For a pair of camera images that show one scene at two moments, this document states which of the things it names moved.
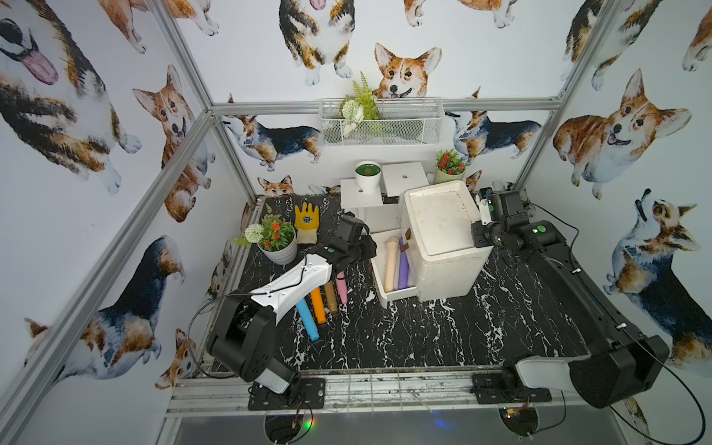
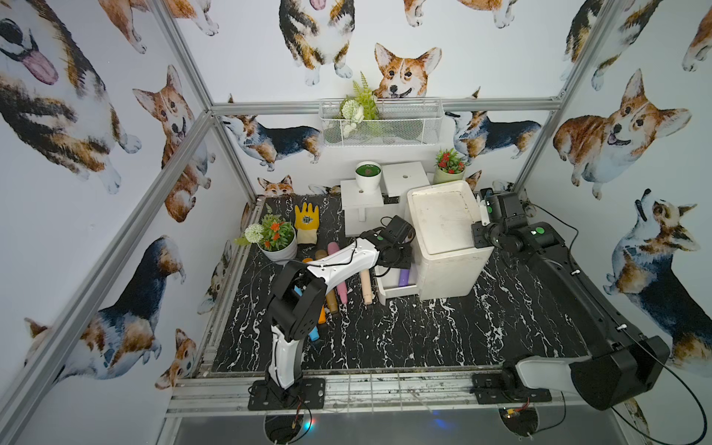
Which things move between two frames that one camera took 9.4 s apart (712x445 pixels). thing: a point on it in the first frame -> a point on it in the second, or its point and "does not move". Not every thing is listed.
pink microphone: (341, 286) does not move
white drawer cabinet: (437, 228) does not move
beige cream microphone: (392, 250) -> (366, 285)
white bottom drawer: (378, 266) does not move
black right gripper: (476, 235) does not move
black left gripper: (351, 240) -> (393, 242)
